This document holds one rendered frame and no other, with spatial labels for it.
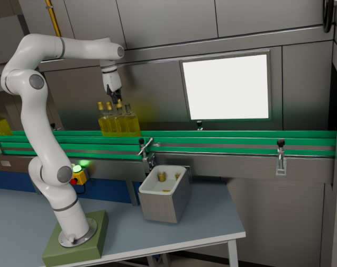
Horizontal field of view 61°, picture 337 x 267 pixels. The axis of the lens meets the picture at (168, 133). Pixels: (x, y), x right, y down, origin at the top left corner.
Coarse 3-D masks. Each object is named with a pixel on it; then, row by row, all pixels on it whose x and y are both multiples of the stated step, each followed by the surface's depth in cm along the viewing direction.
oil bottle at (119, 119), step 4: (124, 112) 158; (116, 116) 156; (120, 116) 155; (116, 120) 157; (120, 120) 156; (120, 124) 158; (124, 124) 157; (120, 128) 159; (124, 128) 158; (120, 132) 160; (124, 132) 159; (120, 136) 161; (124, 136) 160; (128, 136) 160
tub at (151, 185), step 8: (160, 168) 148; (168, 168) 146; (176, 168) 144; (184, 168) 142; (152, 176) 144; (168, 176) 148; (144, 184) 136; (152, 184) 143; (160, 184) 145; (168, 184) 144; (176, 184) 131; (144, 192) 130; (152, 192) 128; (160, 192) 127; (168, 192) 126
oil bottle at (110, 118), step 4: (108, 116) 158; (112, 116) 157; (108, 120) 159; (112, 120) 158; (108, 124) 160; (112, 124) 159; (116, 124) 159; (108, 128) 161; (112, 128) 160; (116, 128) 160; (112, 132) 162; (116, 132) 161; (112, 136) 163; (116, 136) 162
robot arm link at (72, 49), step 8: (64, 40) 122; (72, 40) 126; (80, 40) 130; (88, 40) 131; (64, 48) 121; (72, 48) 125; (80, 48) 128; (88, 48) 130; (96, 48) 130; (104, 48) 131; (112, 48) 133; (120, 48) 137; (64, 56) 124; (72, 56) 127; (80, 56) 130; (88, 56) 131; (96, 56) 131; (104, 56) 132; (112, 56) 134; (120, 56) 138
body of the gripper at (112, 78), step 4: (104, 72) 146; (108, 72) 145; (112, 72) 146; (116, 72) 150; (104, 76) 145; (108, 76) 145; (112, 76) 146; (116, 76) 149; (104, 80) 146; (108, 80) 145; (112, 80) 146; (116, 80) 150; (120, 80) 153; (104, 84) 147; (108, 84) 146; (112, 84) 147; (116, 84) 150; (120, 84) 153; (112, 88) 147; (116, 88) 150
